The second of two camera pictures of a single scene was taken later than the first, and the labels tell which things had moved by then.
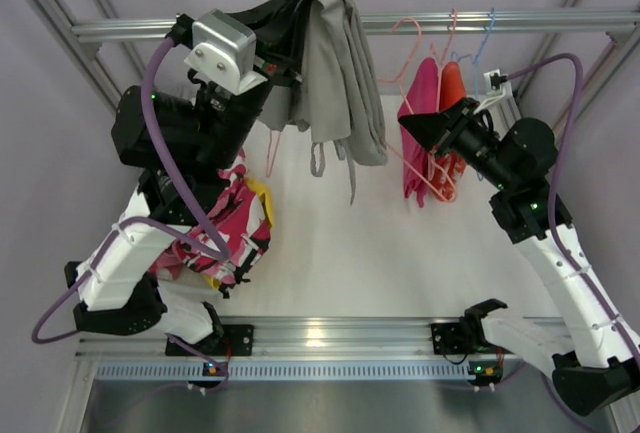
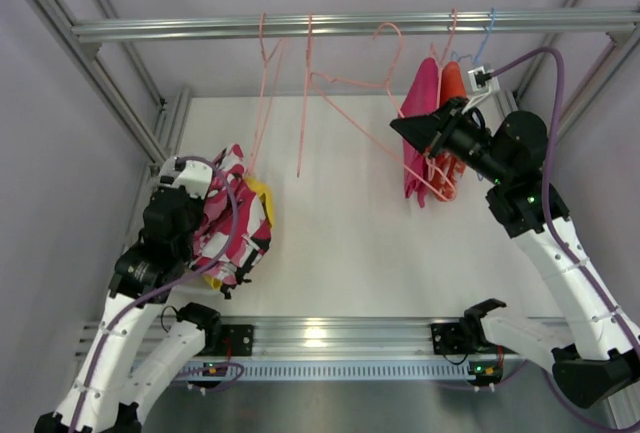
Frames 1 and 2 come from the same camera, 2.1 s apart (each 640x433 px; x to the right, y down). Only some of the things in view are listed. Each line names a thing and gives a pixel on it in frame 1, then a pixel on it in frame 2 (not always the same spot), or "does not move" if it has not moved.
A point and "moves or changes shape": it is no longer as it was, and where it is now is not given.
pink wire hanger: [268, 171] moves or changes shape
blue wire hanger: [477, 59] does not move
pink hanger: [398, 79] to [323, 92]
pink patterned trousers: [229, 240] does not move
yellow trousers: [267, 200] does not move
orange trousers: [449, 166] does not move
